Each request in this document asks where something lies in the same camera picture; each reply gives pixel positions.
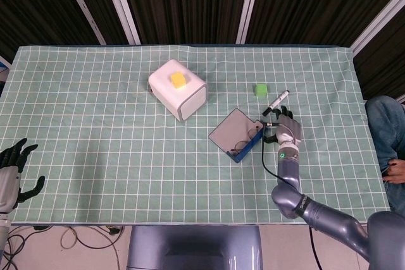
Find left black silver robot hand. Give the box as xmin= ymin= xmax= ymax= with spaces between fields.
xmin=0 ymin=138 xmax=46 ymax=213

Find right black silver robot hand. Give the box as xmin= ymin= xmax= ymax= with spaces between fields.
xmin=261 ymin=105 xmax=303 ymax=149

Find black white marker pen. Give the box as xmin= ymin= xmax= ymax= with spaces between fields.
xmin=261 ymin=90 xmax=290 ymax=117

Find black-framed eyeglasses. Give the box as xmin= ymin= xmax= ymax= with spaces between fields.
xmin=230 ymin=126 xmax=262 ymax=154

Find blue pencil case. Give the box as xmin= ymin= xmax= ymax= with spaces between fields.
xmin=208 ymin=107 xmax=265 ymax=164

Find green grid tablecloth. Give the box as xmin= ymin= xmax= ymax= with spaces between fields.
xmin=0 ymin=44 xmax=392 ymax=225

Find person's hand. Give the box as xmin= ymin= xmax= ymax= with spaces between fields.
xmin=382 ymin=159 xmax=405 ymax=185

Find white toaster-shaped box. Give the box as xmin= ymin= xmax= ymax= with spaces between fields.
xmin=148 ymin=58 xmax=208 ymax=122

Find person's leg in jeans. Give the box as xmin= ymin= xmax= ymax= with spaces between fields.
xmin=365 ymin=95 xmax=405 ymax=211

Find white blue sign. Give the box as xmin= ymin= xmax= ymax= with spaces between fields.
xmin=0 ymin=56 xmax=10 ymax=81

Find yellow cube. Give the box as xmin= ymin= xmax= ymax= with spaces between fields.
xmin=170 ymin=71 xmax=187 ymax=89

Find blue-grey robot torso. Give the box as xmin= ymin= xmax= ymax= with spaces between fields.
xmin=126 ymin=224 xmax=264 ymax=270

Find black right hand cable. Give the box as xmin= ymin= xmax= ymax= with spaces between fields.
xmin=259 ymin=120 xmax=321 ymax=270

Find black floor cables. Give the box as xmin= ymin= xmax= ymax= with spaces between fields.
xmin=0 ymin=230 xmax=35 ymax=270

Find grey floor cable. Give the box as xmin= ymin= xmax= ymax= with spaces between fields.
xmin=59 ymin=226 xmax=121 ymax=251

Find slanted white frame post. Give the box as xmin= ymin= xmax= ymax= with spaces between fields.
xmin=351 ymin=0 xmax=405 ymax=56

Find thin white frame post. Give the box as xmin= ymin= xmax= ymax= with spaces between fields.
xmin=58 ymin=0 xmax=107 ymax=45

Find wide white frame post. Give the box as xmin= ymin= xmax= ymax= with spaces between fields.
xmin=99 ymin=0 xmax=142 ymax=45

